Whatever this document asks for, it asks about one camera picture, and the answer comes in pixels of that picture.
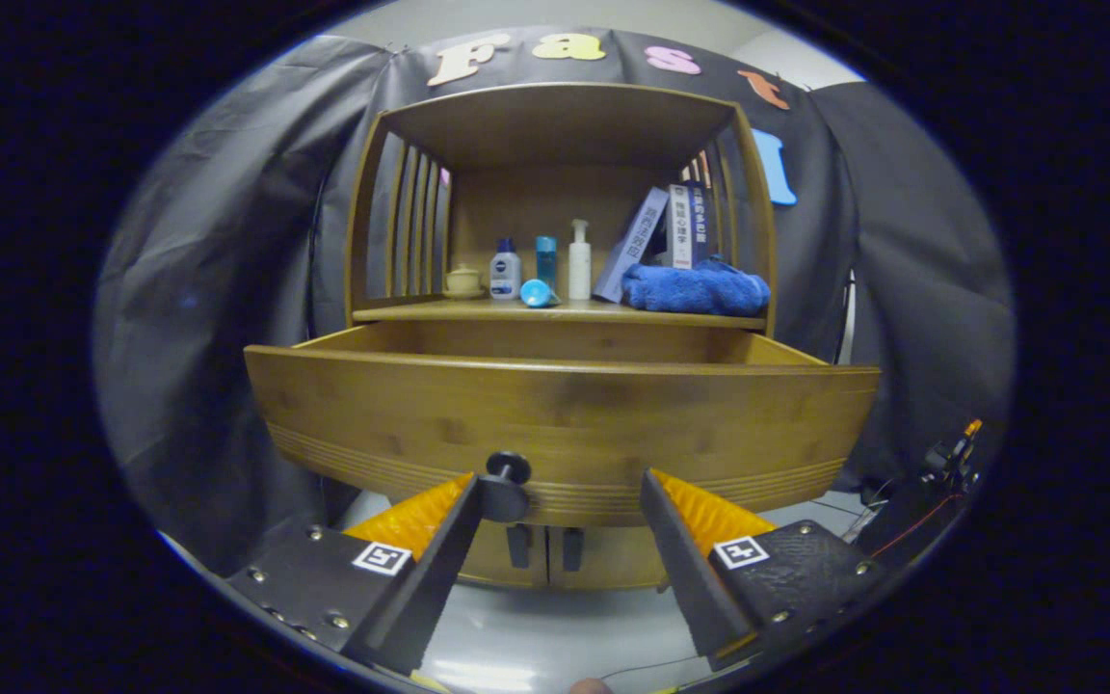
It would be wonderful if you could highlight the white bottle with blue cap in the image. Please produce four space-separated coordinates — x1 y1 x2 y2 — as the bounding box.
489 238 522 301

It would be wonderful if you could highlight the dark blue spine book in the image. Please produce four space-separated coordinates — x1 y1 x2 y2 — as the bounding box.
688 180 710 266

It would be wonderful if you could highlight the wooden cabinet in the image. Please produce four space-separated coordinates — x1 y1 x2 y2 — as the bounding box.
343 82 780 591

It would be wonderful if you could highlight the wooden cabinet door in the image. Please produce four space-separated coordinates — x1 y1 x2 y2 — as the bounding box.
459 520 549 589
545 525 672 591

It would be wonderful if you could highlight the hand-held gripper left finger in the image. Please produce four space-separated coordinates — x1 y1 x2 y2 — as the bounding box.
225 471 485 676

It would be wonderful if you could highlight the black device with orange tip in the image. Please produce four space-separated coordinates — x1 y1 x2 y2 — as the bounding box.
921 417 985 493

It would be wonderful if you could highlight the black drawer knob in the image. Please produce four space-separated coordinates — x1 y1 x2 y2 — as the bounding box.
478 451 533 523

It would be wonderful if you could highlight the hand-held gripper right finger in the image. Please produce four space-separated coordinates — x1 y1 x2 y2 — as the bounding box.
640 468 888 673

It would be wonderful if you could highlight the lavender book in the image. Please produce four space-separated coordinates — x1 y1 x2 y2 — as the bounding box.
593 186 671 304

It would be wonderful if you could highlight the white spine book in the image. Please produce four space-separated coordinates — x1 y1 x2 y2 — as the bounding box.
666 183 693 270

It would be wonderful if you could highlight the wooden countertop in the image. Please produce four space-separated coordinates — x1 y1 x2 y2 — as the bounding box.
351 294 770 331

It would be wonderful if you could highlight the white pump bottle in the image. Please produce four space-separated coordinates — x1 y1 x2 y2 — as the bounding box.
568 219 593 301

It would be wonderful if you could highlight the blue towel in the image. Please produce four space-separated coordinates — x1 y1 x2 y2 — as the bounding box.
621 255 771 317

